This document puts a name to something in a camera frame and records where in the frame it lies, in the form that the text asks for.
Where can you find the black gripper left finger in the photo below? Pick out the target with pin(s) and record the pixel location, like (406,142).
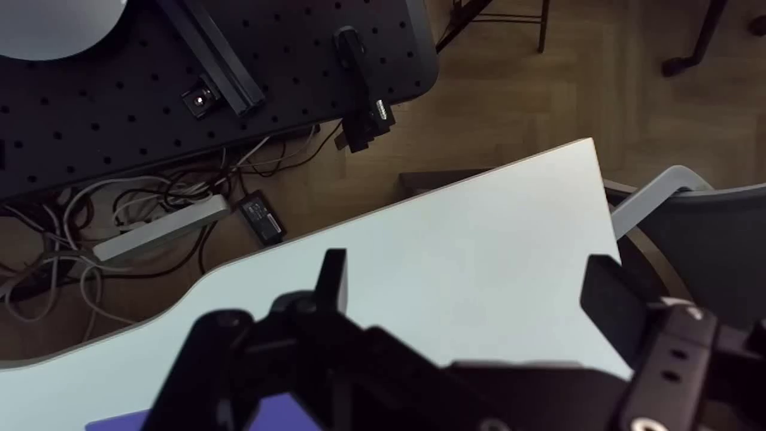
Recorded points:
(332,286)

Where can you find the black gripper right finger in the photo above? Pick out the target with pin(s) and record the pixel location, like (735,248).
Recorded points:
(624,313)

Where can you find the black power adapter brick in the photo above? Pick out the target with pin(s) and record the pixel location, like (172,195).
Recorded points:
(263,218)

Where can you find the grey office chair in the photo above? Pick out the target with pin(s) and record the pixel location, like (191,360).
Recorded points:
(709,242)

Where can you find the white floor power strip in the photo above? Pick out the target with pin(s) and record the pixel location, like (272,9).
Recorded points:
(161,228)

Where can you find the purple paper mat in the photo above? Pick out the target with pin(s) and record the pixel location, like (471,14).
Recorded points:
(277,414)

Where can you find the black perforated breadboard table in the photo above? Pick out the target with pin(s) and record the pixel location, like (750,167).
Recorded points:
(121,106)

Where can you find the black camera clamp mount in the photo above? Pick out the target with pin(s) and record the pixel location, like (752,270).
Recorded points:
(373,114)

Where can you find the black aluminium rail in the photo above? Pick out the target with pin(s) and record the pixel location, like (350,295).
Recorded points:
(227,72)

